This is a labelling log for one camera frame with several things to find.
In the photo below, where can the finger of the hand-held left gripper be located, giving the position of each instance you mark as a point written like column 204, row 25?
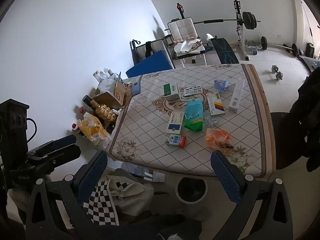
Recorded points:
column 60, row 141
column 65, row 155

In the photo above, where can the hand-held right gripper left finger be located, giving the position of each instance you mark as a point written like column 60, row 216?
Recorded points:
column 93, row 175

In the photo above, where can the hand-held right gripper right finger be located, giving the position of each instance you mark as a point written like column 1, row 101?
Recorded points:
column 227, row 177

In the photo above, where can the white round trash bin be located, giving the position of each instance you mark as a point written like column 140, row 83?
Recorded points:
column 178, row 192

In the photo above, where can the green blue rice bag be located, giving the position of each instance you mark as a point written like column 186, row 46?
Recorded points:
column 193, row 116

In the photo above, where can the white blue medicine box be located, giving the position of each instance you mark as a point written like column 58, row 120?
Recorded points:
column 175, row 122

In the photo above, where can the white grey medicine box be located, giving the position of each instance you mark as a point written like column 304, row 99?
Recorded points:
column 176, row 99

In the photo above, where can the green white medicine box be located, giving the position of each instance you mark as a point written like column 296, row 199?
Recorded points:
column 168, row 89

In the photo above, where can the red capped bottle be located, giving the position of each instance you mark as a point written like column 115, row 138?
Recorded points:
column 76, row 128

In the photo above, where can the black white checkered cloth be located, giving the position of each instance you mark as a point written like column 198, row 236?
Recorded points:
column 102, row 205

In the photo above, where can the dark small wrapper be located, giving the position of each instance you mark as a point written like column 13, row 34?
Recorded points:
column 227, row 145

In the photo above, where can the yellow plastic bag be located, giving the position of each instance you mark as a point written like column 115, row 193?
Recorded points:
column 93, row 128

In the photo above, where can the clear plastic bag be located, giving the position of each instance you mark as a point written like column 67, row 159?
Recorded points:
column 132, row 169

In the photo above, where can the large beige cloth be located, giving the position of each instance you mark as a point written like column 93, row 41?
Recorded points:
column 132, row 192

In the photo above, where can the orange plastic bag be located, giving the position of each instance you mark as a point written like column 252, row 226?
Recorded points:
column 217, row 135

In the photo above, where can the dark bottle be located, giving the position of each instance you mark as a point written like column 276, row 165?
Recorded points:
column 87, row 101

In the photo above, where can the gold bottle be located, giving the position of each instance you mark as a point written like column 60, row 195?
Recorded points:
column 103, row 111

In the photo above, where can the small silver blister pack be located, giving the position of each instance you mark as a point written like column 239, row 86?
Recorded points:
column 210, row 120

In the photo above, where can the small white box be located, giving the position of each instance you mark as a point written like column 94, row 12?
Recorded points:
column 157, row 176

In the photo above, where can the small blue white carton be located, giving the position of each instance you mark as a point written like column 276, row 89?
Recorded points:
column 175, row 141

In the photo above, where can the brown cardboard box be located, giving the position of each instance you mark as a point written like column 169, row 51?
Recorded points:
column 111, row 97

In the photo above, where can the table with quilted patterned cloth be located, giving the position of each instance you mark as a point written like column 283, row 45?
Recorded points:
column 150, row 130

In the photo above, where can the white box with colour stripes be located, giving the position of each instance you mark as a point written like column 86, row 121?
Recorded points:
column 215, row 104

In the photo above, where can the clear bottle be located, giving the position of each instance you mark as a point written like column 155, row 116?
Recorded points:
column 96, row 76
column 108, row 73

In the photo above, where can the long white box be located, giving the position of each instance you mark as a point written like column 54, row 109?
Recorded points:
column 236, row 95

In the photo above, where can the blue plastic packet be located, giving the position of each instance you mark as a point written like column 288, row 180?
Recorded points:
column 221, row 84

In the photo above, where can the dark clothing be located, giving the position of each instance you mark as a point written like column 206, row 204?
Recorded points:
column 310, row 110

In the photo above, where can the chrome dumbbell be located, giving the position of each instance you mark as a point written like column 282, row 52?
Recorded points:
column 277, row 75

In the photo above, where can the blue exercise mat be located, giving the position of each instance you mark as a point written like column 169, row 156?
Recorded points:
column 150, row 65

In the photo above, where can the black weight bench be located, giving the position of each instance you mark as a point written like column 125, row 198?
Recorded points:
column 225, row 51

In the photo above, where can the folded white padded chair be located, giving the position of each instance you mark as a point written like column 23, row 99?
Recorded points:
column 160, row 46

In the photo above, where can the beige cloth on chair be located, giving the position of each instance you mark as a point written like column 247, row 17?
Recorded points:
column 186, row 45

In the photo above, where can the small black barbell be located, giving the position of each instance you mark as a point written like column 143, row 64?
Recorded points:
column 263, row 42

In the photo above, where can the white barbell rack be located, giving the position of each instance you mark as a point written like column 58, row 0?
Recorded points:
column 240, row 32

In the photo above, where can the barbell with black plates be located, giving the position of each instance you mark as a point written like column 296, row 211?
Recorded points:
column 248, row 20

